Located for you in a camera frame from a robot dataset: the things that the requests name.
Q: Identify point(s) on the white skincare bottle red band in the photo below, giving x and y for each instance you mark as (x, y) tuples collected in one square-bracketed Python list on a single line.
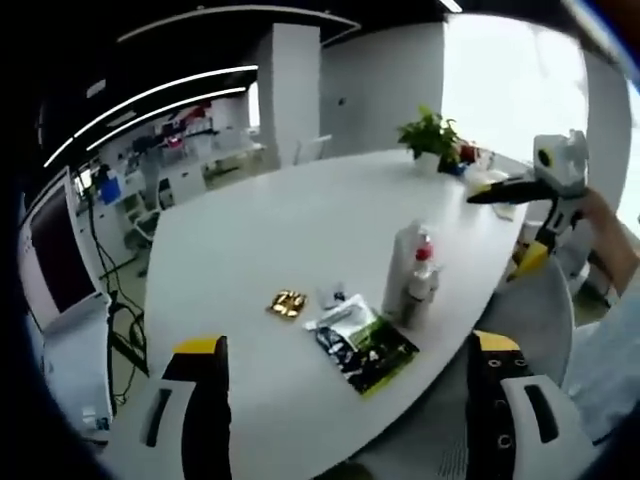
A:
[(417, 310)]

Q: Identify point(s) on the white office chair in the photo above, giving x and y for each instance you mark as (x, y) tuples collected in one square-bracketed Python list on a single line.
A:
[(312, 149)]

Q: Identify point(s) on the gold foil skincare sachet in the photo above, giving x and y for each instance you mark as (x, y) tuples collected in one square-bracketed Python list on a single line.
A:
[(286, 302)]

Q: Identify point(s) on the large white skincare tube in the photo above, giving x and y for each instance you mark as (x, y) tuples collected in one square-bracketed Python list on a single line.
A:
[(397, 270)]

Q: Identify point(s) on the green potted plant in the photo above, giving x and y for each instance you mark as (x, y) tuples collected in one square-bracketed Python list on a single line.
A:
[(430, 132)]

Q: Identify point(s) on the blue storage box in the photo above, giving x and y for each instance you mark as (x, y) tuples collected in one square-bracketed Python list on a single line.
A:
[(111, 189)]

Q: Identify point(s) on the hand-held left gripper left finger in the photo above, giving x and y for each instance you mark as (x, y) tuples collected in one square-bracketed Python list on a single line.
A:
[(155, 425)]

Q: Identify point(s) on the green black skincare sachet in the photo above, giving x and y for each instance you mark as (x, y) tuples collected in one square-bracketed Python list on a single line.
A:
[(375, 360)]

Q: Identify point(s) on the clear plastic skincare packet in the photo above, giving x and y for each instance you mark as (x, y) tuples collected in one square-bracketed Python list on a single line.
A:
[(332, 297)]

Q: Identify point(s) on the open laptop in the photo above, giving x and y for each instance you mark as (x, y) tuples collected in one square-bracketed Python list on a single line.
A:
[(55, 250)]

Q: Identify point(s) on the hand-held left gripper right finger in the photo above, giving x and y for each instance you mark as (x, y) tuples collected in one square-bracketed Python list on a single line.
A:
[(520, 425)]

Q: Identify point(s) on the grey mesh office chair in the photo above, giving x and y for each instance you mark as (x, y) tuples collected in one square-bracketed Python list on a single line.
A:
[(530, 310)]

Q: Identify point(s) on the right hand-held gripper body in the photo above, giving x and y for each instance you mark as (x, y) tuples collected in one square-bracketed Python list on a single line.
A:
[(565, 165)]

